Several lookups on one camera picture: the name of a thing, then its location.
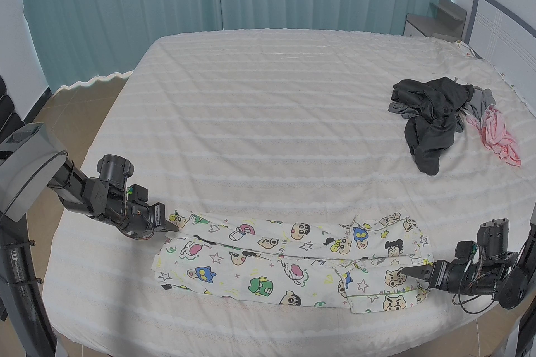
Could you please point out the black garment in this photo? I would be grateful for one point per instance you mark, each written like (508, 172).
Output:
(435, 125)

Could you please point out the grey bedside table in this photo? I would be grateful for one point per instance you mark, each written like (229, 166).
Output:
(423, 27)

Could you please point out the bed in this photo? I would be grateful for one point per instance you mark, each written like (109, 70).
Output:
(272, 117)

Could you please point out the white printed pyjama top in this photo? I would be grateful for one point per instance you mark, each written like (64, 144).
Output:
(272, 259)

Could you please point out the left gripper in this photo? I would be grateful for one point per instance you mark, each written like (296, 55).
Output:
(146, 219)

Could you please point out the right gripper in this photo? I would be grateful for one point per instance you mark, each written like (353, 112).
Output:
(448, 276)

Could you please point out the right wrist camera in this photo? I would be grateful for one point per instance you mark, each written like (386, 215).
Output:
(465, 250)

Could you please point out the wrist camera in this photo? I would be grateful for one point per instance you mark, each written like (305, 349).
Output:
(139, 194)
(465, 250)

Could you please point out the grey garment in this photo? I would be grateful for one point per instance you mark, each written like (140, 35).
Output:
(481, 100)

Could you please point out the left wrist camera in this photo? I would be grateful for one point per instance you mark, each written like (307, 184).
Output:
(139, 194)

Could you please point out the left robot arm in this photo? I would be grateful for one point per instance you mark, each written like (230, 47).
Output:
(25, 171)

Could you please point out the pink garment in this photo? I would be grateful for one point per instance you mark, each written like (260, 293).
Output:
(498, 133)

